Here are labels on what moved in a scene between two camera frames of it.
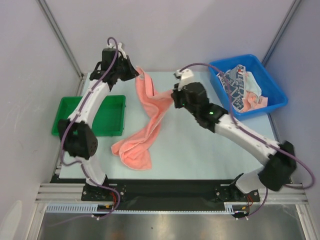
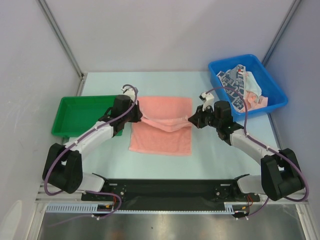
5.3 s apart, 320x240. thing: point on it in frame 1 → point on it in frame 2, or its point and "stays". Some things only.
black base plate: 162,194 stays
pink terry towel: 135,150 → 164,128
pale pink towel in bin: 251,101 stays
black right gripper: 178,99 → 200,119
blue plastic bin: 269,86 stays
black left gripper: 132,72 → 138,114
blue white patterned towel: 234,81 stays
